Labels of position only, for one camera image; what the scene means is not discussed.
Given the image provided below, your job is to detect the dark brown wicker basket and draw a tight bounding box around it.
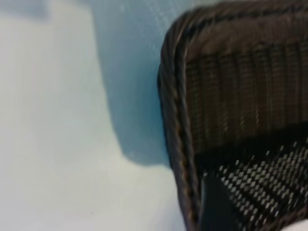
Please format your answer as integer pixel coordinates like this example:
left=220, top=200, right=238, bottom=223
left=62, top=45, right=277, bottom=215
left=156, top=0, right=308, bottom=231

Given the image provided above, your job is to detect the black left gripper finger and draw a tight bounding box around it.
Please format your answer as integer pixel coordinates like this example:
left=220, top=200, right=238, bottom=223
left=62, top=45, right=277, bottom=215
left=201, top=177, right=241, bottom=231

